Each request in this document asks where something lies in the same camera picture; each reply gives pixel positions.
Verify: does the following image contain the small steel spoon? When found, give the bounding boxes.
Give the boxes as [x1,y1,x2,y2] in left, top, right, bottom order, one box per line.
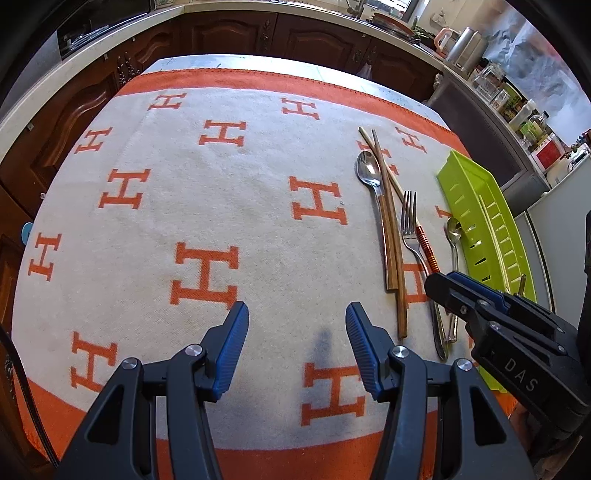
[444,217,462,344]

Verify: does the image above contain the dark wooden kitchen cabinets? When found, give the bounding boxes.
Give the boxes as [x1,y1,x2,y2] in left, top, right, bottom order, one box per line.
[0,11,444,462]

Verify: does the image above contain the white kitchen countertop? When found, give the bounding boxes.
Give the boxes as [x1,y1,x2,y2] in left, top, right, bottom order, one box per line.
[0,0,550,195]

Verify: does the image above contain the clear glass jar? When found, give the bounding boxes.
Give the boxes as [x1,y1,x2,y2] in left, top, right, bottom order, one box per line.
[471,62,504,95]

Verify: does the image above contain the steel fork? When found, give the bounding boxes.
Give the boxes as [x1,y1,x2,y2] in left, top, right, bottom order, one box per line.
[401,191,451,362]

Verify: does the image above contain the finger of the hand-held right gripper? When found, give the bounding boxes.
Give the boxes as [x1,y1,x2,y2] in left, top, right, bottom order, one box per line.
[424,273,497,333]
[445,271,522,311]

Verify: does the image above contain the black steel integrated stove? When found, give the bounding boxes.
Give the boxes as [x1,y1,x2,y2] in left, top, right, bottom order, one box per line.
[55,0,155,61]

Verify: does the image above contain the steel spoon with wooden handle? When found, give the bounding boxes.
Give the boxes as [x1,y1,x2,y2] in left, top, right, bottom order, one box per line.
[355,150,399,291]

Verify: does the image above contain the green plastic utensil tray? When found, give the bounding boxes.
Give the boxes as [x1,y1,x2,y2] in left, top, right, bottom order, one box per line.
[436,150,539,393]

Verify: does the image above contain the red pan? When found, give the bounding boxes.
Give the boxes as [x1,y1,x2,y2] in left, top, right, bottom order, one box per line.
[372,11,414,31]

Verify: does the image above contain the orange white printed blanket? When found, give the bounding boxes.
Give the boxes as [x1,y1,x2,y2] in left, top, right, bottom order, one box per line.
[11,68,518,472]

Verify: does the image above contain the pale patterned tablecloth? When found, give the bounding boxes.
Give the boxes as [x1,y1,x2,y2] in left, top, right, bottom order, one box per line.
[143,54,430,107]

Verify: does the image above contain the steel electric kettle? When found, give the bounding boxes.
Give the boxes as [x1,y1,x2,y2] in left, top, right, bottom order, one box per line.
[445,27,485,70]

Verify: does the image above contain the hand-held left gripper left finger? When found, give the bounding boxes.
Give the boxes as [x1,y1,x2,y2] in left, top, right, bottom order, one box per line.
[55,301,250,480]

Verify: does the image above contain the clear bottle green label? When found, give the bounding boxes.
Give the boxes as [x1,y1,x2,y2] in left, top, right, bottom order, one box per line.
[519,111,552,144]

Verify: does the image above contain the white container red label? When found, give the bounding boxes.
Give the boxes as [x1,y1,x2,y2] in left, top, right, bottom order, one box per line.
[531,136,568,169]

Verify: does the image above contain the white plastic bottle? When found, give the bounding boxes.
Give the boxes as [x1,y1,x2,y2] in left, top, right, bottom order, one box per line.
[508,99,539,130]

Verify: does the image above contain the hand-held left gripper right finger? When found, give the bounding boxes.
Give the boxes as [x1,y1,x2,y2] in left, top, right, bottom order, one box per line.
[345,302,536,480]

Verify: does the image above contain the grey refrigerator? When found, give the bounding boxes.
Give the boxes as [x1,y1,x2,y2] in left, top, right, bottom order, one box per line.
[512,157,591,324]

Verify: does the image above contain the red striped bamboo chopstick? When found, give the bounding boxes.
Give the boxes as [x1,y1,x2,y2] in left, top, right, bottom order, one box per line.
[359,127,439,275]

